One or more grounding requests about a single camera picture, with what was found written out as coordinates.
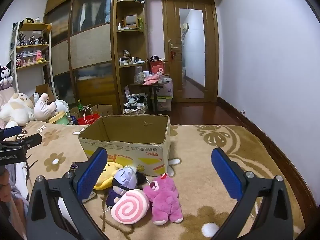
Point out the yellow green plush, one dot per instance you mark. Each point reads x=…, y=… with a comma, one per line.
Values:
x=60, y=118

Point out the green glass bottle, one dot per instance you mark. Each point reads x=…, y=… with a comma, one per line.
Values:
x=80, y=105

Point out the lilac-haired blindfolded doll plush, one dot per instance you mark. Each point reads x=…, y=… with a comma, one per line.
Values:
x=125, y=177

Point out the wooden corner shelf unit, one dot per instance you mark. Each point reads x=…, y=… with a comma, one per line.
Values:
x=117, y=55

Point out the woven basket of socks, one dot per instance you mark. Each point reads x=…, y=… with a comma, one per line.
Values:
x=135, y=110

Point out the white frame shelf rack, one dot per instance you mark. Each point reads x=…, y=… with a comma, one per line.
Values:
x=30, y=46

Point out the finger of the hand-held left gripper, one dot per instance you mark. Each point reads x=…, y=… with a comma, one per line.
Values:
x=11, y=131
x=31, y=140

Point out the pink swirl roll plush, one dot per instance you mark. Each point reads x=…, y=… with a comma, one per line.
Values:
x=127, y=208

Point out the small dark side table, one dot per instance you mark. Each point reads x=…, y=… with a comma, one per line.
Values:
x=155, y=97

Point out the red gift box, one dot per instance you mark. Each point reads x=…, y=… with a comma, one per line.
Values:
x=157, y=68

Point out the plain brown cardboard box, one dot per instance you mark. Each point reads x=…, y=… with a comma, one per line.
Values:
x=43, y=90

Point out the person's left hand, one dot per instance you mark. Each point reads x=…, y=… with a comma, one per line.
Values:
x=3, y=180

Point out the pink bear plush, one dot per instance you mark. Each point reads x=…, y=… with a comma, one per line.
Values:
x=162, y=200

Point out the beige floral blanket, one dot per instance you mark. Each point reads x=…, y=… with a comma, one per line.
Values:
x=225, y=140

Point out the small bottles on shelf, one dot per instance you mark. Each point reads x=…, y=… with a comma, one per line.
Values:
x=132, y=59

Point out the person's left forearm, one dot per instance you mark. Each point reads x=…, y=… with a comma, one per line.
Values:
x=15, y=200

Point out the large cream plush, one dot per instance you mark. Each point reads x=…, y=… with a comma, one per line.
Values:
x=15, y=110

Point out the white and pink plush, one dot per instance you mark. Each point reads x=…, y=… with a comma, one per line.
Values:
x=43, y=107

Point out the red shopping bag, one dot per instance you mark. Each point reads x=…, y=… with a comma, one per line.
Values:
x=88, y=120

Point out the small wooden desk organizer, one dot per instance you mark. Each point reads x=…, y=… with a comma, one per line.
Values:
x=132, y=21

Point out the black and white rabbit plush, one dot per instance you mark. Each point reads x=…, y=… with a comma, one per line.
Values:
x=5, y=74

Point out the clear glass jar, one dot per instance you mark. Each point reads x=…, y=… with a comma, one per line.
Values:
x=138, y=75

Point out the printed cardboard box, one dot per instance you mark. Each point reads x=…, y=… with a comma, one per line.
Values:
x=130, y=152

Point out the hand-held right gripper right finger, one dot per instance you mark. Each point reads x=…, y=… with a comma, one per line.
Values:
x=226, y=173

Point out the small grey plush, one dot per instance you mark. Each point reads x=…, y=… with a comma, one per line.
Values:
x=36, y=97

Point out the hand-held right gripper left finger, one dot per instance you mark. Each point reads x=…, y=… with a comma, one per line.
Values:
x=92, y=173

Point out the black and pink cap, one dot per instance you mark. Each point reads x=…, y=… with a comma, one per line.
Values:
x=154, y=58

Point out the yellow dog plush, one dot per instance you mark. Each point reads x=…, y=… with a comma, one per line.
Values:
x=108, y=174

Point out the wooden door with glass panel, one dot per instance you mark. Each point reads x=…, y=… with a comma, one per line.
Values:
x=170, y=80

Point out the pink packets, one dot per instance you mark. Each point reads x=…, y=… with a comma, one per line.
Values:
x=151, y=79

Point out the clear plastic storage bin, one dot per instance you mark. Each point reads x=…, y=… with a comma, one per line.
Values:
x=165, y=102

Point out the row of pink display boxes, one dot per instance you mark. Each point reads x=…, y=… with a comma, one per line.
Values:
x=27, y=56

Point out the wooden wardrobe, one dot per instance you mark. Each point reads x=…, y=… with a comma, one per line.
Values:
x=87, y=47

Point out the row of dark figurines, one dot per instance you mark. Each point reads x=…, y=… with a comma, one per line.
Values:
x=30, y=39

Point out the small white plush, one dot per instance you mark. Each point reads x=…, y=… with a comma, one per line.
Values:
x=61, y=106

